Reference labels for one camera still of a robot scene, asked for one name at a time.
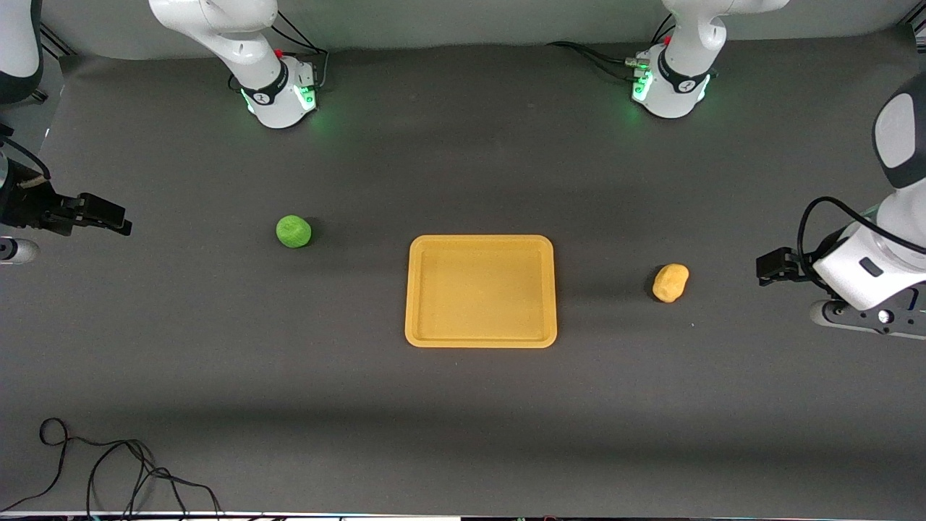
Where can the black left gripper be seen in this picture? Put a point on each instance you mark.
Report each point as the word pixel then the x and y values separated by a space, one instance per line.
pixel 794 270

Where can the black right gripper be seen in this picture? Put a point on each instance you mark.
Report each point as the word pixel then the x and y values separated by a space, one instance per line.
pixel 30 205

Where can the yellow potato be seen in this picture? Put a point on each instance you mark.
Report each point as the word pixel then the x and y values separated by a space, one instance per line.
pixel 670 282

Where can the green apple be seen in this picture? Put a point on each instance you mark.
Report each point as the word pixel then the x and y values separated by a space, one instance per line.
pixel 294 231

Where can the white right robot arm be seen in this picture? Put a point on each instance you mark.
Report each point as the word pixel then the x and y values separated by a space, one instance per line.
pixel 271 87

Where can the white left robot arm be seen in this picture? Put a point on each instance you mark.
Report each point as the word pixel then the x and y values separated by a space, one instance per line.
pixel 680 79

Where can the yellow plastic tray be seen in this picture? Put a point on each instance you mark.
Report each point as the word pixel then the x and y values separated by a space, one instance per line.
pixel 481 291

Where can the black aluminium frame rail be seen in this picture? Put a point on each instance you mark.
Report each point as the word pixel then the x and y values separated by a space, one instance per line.
pixel 58 42
pixel 915 27

